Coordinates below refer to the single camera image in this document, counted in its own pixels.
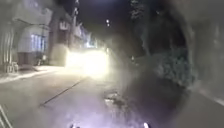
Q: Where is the vehicle with bright headlights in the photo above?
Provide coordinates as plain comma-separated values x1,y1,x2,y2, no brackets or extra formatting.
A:
64,48,111,78

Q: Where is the tree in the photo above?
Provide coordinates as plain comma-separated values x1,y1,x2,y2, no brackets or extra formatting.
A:
129,0,158,56

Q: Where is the row of pale buildings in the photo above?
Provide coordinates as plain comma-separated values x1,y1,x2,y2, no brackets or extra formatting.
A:
0,0,101,73

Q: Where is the grey asphalt road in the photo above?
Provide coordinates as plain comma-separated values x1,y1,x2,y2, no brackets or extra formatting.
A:
0,66,224,128

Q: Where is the dark hedge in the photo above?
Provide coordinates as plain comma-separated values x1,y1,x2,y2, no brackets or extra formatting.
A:
133,48,198,88

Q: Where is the pole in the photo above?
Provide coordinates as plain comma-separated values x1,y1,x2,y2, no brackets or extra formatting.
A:
68,0,80,51

